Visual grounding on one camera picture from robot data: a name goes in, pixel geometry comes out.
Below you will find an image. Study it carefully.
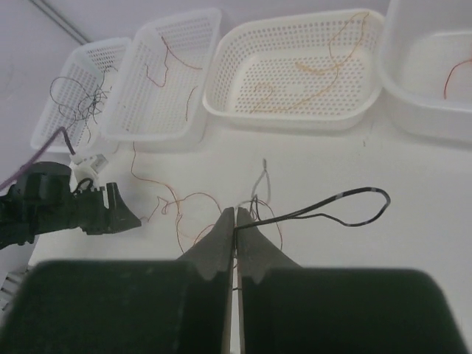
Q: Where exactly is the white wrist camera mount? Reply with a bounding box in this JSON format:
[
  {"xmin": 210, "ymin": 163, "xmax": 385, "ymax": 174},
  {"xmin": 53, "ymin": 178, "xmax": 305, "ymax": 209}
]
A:
[{"xmin": 70, "ymin": 154, "xmax": 108, "ymax": 185}]

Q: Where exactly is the short thin black wire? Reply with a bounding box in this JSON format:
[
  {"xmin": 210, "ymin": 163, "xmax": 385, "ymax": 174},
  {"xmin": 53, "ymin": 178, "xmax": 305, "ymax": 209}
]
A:
[{"xmin": 234, "ymin": 187, "xmax": 392, "ymax": 292}]

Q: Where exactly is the thin yellow wire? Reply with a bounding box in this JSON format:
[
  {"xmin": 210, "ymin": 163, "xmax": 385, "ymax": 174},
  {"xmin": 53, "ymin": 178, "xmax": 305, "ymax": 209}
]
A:
[{"xmin": 246, "ymin": 10, "xmax": 370, "ymax": 115}]

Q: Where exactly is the orange red wire bundle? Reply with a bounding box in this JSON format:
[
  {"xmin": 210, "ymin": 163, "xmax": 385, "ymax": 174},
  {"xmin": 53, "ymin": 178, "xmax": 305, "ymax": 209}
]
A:
[{"xmin": 131, "ymin": 142, "xmax": 287, "ymax": 255}]

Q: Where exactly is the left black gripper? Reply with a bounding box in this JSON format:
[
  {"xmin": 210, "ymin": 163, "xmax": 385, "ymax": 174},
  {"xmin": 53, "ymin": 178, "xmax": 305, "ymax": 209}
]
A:
[{"xmin": 1, "ymin": 162, "xmax": 142, "ymax": 249}]

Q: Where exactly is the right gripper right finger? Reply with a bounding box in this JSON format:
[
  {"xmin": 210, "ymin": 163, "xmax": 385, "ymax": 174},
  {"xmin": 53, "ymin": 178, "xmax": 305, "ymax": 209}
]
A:
[{"xmin": 235, "ymin": 208, "xmax": 468, "ymax": 353}]

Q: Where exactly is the thin red wire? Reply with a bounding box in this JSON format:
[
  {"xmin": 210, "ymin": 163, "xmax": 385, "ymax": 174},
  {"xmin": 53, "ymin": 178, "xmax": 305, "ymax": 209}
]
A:
[{"xmin": 145, "ymin": 35, "xmax": 204, "ymax": 122}]

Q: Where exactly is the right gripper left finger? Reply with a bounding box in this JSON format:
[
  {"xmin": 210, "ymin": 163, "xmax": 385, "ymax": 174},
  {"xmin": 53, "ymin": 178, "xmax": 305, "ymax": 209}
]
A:
[{"xmin": 1, "ymin": 208, "xmax": 235, "ymax": 353}]

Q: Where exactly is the far-left white perforated basket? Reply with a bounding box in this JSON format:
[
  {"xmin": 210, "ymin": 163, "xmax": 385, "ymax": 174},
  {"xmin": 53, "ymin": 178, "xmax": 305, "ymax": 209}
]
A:
[{"xmin": 30, "ymin": 37, "xmax": 131, "ymax": 152}]

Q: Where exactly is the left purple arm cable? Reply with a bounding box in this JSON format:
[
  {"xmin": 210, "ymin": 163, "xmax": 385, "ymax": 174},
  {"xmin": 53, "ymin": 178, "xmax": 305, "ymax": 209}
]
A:
[{"xmin": 0, "ymin": 125, "xmax": 77, "ymax": 192}]

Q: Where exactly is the far-right white plastic tub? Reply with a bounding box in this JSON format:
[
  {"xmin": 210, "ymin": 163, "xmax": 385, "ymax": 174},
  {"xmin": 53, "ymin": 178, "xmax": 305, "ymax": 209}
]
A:
[{"xmin": 375, "ymin": 1, "xmax": 471, "ymax": 143}]

